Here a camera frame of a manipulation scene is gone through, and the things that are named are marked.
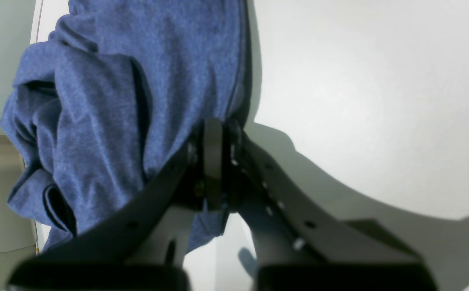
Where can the dark blue t-shirt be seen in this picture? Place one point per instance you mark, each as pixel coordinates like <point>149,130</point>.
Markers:
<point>98,109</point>

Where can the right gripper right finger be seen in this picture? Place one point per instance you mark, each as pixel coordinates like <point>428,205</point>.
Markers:
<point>300,247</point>

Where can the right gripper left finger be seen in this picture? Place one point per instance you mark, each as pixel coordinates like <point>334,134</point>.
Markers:
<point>141,247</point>

